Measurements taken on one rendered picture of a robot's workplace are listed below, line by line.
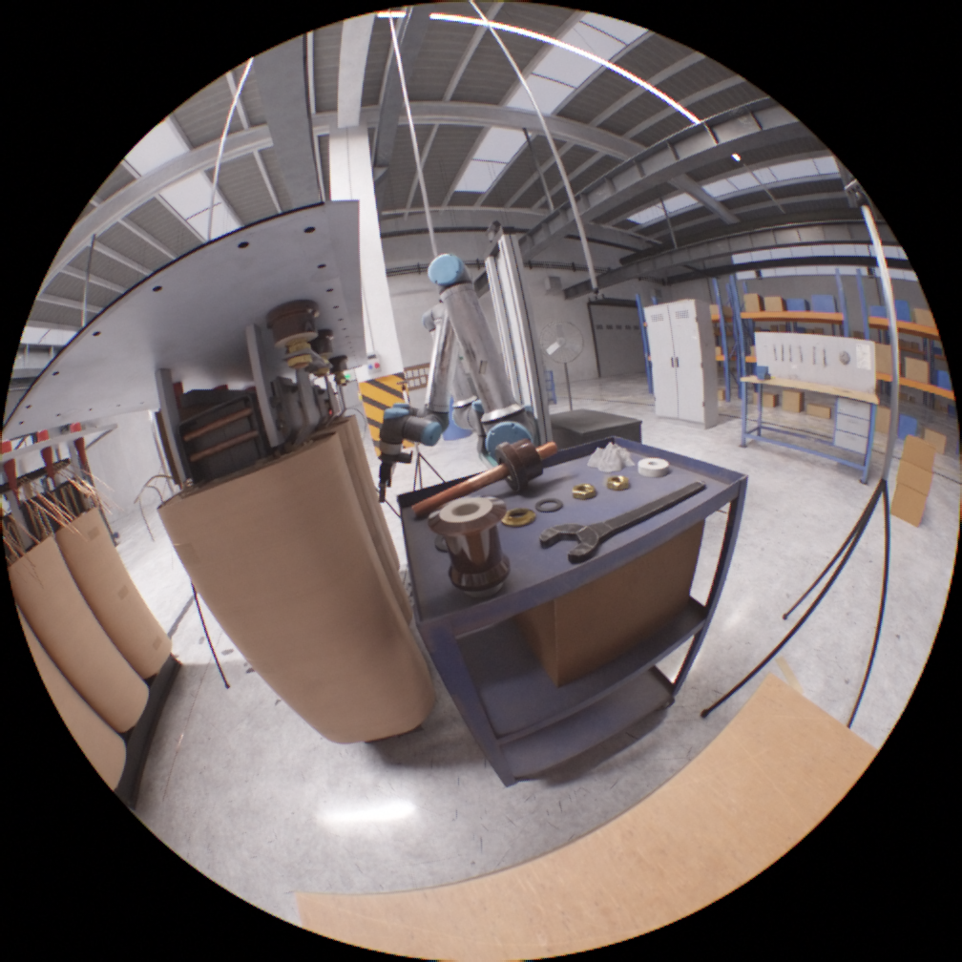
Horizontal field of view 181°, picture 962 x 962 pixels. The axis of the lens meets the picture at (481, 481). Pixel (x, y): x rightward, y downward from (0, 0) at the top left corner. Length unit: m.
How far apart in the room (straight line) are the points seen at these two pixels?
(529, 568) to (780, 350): 4.57
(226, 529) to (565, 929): 0.66
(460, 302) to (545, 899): 1.11
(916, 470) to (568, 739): 3.25
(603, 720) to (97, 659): 2.17
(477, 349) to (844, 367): 4.32
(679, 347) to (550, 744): 4.93
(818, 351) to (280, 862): 5.68
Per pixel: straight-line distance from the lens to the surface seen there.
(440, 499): 0.62
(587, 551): 0.43
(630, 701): 1.15
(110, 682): 2.00
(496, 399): 0.96
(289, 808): 1.46
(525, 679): 0.74
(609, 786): 1.17
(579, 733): 1.08
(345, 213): 0.38
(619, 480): 0.67
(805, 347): 4.68
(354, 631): 0.72
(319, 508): 0.60
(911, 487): 3.46
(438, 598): 0.41
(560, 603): 0.51
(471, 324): 0.98
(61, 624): 1.90
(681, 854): 0.23
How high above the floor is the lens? 1.14
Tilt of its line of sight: 20 degrees down
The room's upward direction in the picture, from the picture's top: 11 degrees counter-clockwise
